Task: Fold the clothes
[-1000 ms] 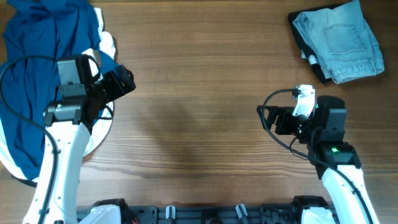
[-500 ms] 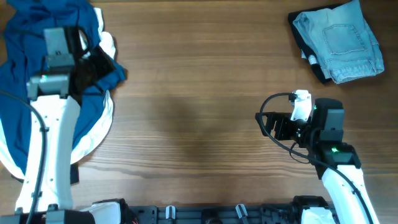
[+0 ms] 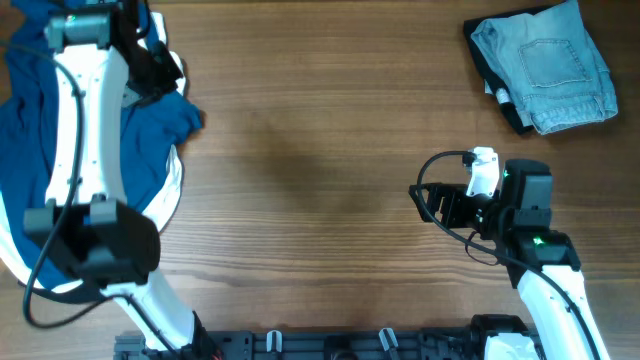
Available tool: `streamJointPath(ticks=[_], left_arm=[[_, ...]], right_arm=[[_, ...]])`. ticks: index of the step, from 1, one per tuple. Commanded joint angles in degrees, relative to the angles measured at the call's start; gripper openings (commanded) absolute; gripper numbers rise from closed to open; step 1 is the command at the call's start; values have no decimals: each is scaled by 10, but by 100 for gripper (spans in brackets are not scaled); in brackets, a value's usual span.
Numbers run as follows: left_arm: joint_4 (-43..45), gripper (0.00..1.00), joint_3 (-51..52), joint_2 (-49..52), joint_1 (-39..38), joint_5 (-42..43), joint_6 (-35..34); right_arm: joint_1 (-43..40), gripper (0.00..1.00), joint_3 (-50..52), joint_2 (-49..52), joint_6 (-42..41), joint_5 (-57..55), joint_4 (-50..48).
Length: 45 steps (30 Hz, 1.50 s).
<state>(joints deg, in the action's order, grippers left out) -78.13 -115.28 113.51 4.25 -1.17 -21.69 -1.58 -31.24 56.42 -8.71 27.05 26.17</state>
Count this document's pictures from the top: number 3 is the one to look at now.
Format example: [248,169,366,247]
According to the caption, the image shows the white t-shirt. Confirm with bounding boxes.
[1,12,187,294]

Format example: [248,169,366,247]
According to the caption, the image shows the folded light blue jeans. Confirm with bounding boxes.
[470,1,618,135]

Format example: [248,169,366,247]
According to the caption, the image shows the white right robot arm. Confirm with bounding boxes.
[408,148,609,359]

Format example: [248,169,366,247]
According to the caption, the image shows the black garment under pile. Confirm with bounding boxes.
[32,283,105,305]

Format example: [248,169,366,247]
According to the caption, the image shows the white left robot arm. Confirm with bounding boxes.
[23,1,216,359]

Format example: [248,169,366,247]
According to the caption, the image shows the folded black garment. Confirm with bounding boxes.
[462,5,550,135]

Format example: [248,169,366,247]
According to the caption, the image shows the blue t-shirt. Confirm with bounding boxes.
[0,0,204,291]

